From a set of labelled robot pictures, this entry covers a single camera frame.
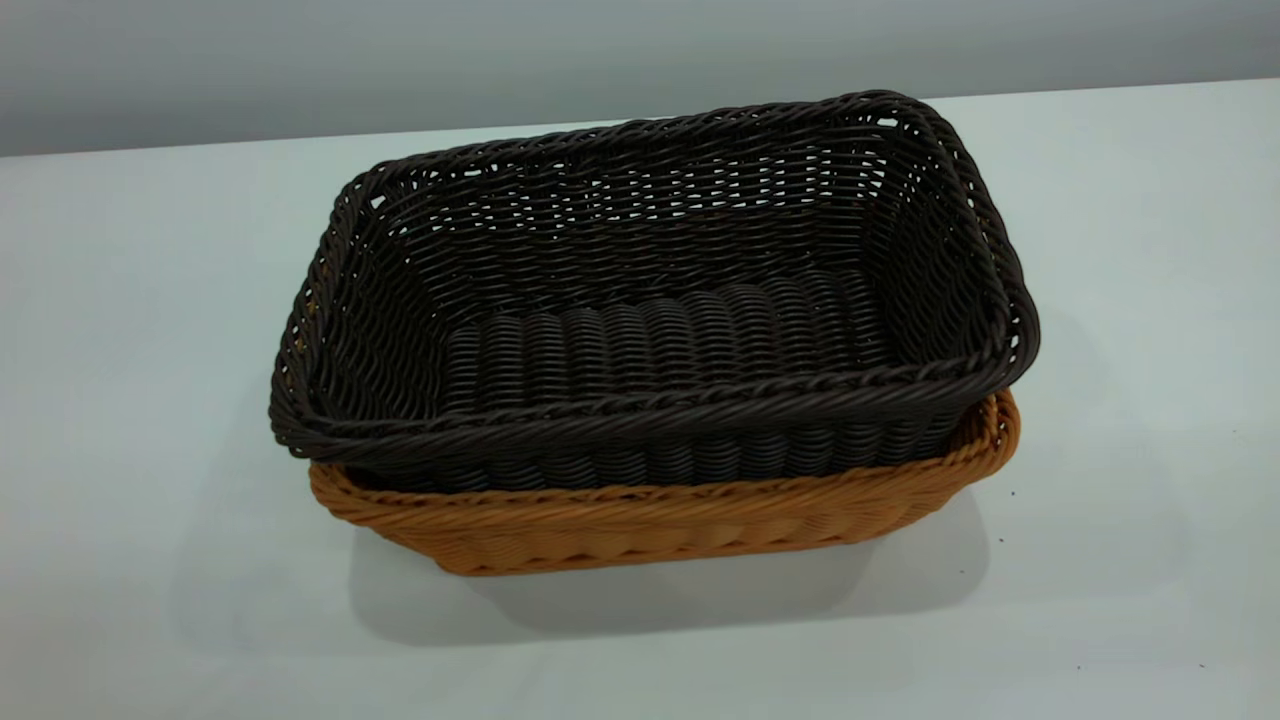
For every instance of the orange-brown wicker basket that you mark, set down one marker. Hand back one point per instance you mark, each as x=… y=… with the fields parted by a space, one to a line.
x=650 y=525

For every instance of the dark brown wicker basket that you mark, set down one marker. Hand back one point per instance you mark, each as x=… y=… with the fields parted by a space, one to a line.
x=640 y=350

